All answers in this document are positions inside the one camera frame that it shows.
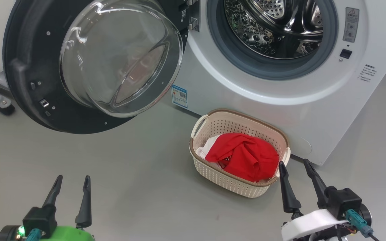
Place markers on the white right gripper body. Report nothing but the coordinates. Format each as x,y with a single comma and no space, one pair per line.
307,222

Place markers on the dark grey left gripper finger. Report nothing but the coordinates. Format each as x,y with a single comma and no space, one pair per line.
85,211
53,195

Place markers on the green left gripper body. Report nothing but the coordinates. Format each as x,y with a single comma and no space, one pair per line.
69,234

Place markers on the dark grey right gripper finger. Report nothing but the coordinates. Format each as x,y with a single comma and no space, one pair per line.
288,197
318,190

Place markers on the red and white jersey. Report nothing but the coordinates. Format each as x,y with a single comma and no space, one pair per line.
246,154

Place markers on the black round glass washer door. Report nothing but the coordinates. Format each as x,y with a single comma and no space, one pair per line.
28,50

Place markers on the cream perforated laundry basket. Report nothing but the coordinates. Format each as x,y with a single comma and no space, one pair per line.
236,187

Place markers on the black round right gripper motor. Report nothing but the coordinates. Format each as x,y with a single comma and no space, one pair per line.
366,214

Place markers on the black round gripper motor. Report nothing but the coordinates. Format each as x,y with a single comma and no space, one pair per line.
366,214
8,233

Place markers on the black round left gripper motor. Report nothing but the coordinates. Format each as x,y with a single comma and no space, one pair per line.
8,233

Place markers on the white front-load washing machine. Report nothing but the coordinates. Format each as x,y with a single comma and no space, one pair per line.
280,100

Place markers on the blue energy label sticker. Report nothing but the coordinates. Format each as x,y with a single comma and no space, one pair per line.
179,96

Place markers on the grey warning label sticker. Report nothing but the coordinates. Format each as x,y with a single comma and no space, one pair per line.
351,25

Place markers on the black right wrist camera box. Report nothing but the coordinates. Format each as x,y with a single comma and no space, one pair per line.
343,201

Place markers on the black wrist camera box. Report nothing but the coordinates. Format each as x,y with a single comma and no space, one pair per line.
343,201
39,219

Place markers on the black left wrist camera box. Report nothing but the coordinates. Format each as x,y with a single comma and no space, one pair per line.
39,219

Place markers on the teal left camera connector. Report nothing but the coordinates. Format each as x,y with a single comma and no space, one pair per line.
34,236

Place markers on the teal camera connector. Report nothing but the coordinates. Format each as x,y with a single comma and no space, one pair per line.
34,236
357,221

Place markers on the teal right camera connector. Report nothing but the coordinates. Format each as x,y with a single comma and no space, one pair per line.
357,221

